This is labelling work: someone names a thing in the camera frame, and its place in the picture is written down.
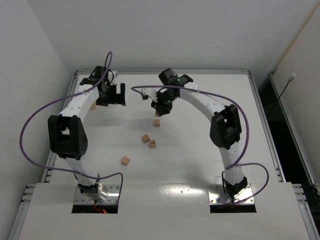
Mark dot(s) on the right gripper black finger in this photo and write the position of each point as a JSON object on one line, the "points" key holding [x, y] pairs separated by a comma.
{"points": [[165, 112], [158, 113]]}

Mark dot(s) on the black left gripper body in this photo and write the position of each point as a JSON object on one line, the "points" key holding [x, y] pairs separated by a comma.
{"points": [[110, 94]]}

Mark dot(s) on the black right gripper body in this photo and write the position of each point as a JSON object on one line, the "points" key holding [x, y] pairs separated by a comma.
{"points": [[162, 107]]}

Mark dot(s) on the translucent amber plastic box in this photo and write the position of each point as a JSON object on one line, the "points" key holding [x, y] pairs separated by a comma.
{"points": [[93, 106]]}

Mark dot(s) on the wooden cube with two slots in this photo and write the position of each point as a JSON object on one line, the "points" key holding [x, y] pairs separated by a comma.
{"points": [[152, 144]]}

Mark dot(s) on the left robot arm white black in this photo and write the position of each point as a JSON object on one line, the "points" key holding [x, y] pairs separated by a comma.
{"points": [[67, 136]]}

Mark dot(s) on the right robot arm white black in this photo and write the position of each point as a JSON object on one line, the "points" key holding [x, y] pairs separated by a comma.
{"points": [[225, 125]]}

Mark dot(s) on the plain wooden cube centre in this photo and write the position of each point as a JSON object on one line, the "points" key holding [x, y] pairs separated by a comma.
{"points": [[145, 138]]}

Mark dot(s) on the plain wooden cube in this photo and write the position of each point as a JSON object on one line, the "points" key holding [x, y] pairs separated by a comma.
{"points": [[125, 160], [145, 138]]}

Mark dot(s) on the plain wooden cube front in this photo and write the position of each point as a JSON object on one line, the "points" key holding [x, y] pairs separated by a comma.
{"points": [[125, 160]]}

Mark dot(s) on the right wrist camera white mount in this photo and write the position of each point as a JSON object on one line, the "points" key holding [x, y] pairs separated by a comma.
{"points": [[150, 93]]}

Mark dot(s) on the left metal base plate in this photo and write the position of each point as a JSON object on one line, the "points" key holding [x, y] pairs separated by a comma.
{"points": [[112, 192]]}

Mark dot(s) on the metal base plate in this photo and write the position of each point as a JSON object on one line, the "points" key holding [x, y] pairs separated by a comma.
{"points": [[112, 192], [218, 197]]}

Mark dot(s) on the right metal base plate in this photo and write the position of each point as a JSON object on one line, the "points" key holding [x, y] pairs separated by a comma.
{"points": [[218, 197]]}

